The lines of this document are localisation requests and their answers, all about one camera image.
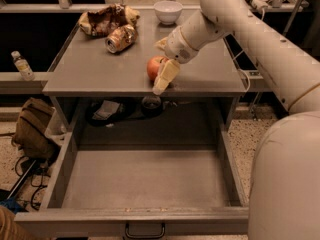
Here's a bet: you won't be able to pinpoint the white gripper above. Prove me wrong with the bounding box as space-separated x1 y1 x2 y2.
153 27 197 95

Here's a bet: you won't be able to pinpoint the red apple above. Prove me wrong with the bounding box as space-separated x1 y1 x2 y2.
147 56 168 81

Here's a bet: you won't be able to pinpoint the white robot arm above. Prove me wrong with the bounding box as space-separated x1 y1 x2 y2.
153 0 320 240

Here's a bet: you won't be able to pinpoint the open grey top drawer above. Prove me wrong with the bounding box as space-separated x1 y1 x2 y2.
15 135 248 239

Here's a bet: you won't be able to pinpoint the crushed gold soda can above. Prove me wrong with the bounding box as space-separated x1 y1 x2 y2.
105 24 138 54

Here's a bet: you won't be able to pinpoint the white ceramic bowl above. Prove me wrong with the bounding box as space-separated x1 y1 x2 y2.
154 1 183 25

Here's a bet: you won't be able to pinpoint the dark round container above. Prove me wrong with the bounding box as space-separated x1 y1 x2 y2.
141 96 163 117

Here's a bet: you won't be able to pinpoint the crumpled brown chip bag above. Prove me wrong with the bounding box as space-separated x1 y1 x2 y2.
78 3 140 37

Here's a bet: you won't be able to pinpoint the black bag behind cabinet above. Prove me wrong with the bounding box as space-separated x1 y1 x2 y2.
85 98 136 127

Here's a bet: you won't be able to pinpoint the grey metal cabinet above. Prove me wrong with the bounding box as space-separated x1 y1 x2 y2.
44 10 244 150

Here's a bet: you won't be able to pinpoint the clear plastic water bottle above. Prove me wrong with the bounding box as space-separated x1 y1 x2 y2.
11 51 35 81

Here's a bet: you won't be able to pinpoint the brown canvas backpack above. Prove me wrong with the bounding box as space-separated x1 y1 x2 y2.
12 98 58 160

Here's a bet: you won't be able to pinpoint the white cable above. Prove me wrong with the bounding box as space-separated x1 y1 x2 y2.
233 7 266 94

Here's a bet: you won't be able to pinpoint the grey metal rail ledge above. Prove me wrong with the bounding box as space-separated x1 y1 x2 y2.
0 72 52 95

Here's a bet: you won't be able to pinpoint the black floor cables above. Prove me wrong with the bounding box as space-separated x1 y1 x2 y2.
13 155 51 212

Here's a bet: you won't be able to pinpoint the black drawer handle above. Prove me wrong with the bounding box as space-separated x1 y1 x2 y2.
125 223 166 240

